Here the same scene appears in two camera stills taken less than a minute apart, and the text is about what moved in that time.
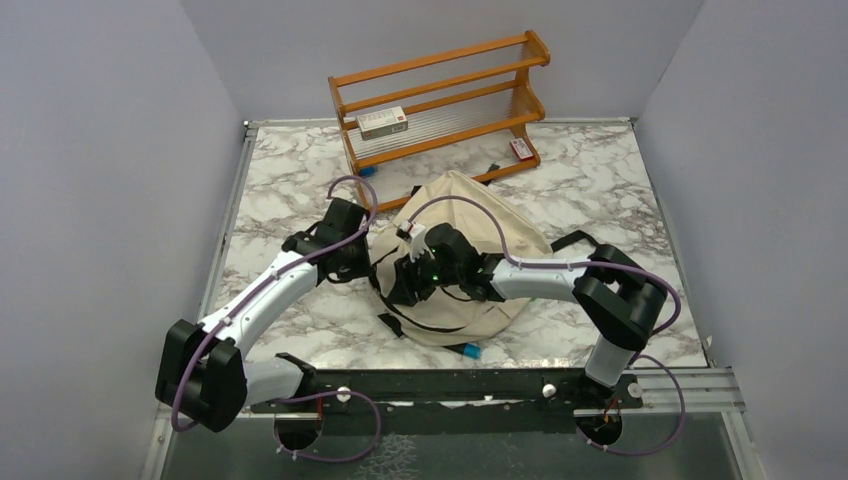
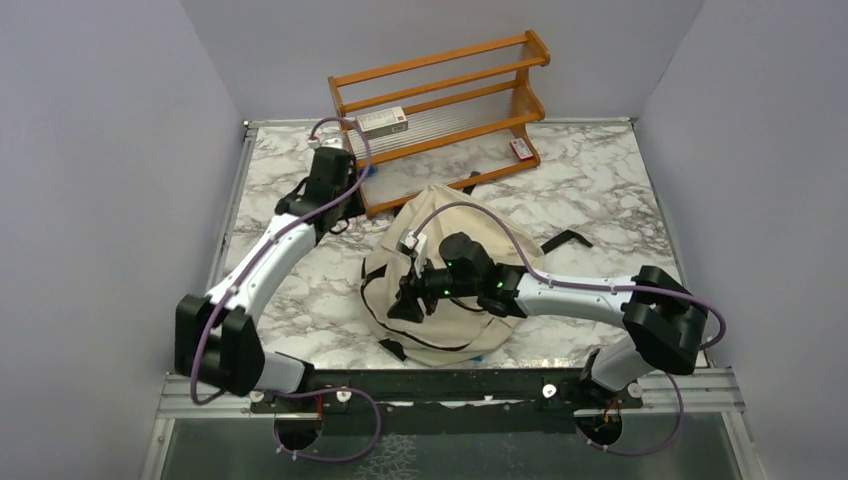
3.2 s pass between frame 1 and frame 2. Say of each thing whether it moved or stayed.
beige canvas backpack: moved
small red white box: stayed
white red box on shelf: stayed
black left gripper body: moved
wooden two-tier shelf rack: stayed
